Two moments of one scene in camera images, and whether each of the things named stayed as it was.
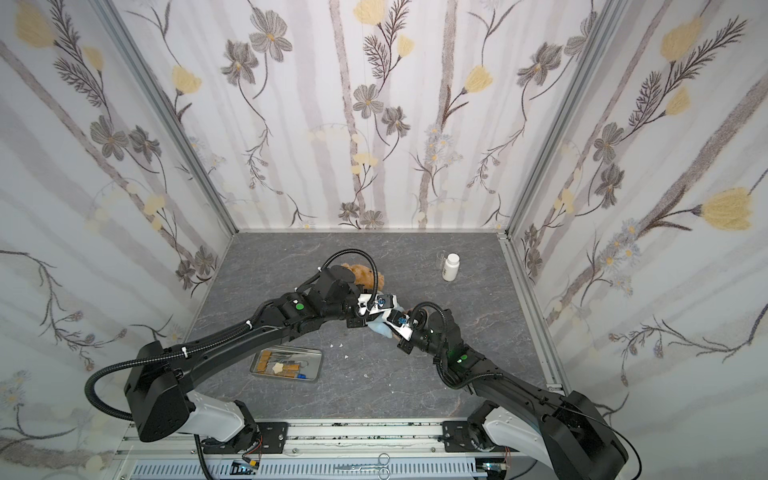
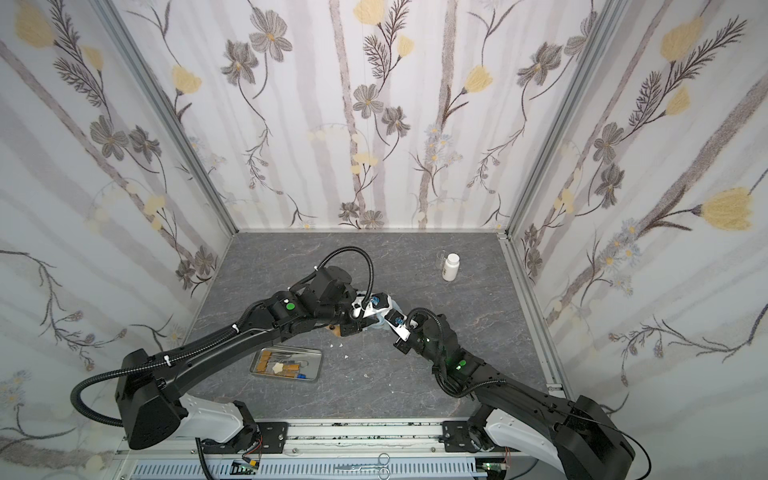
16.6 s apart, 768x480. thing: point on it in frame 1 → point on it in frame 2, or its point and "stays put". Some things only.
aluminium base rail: [333, 449] stays put
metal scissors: [383, 460] stays put
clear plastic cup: [441, 256] stays put
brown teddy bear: [364, 277] → [335, 328]
